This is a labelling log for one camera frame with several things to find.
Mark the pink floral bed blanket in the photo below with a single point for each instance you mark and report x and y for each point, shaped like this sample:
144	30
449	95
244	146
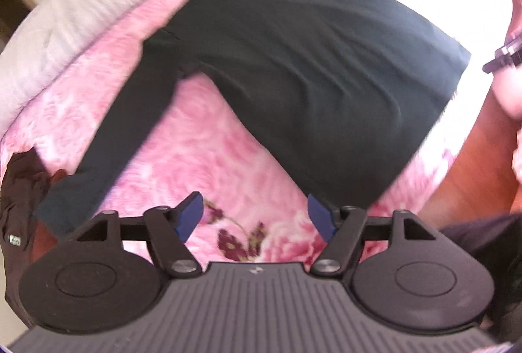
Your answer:
195	141

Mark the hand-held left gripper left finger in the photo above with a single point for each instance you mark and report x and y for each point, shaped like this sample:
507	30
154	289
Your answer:
189	216

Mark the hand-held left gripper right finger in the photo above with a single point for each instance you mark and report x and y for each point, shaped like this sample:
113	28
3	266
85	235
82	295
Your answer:
322	216

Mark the rust red garment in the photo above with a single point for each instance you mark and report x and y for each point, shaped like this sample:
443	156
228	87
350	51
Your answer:
59	178

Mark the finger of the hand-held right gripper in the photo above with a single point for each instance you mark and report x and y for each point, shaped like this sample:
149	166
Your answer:
505	55

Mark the striped white quilt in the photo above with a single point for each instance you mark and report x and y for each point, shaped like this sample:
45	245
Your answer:
81	18

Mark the dark teal long-sleeved shirt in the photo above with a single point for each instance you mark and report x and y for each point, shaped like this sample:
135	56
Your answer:
306	71

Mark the dark brown garment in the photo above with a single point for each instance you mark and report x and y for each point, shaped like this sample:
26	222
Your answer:
24	190

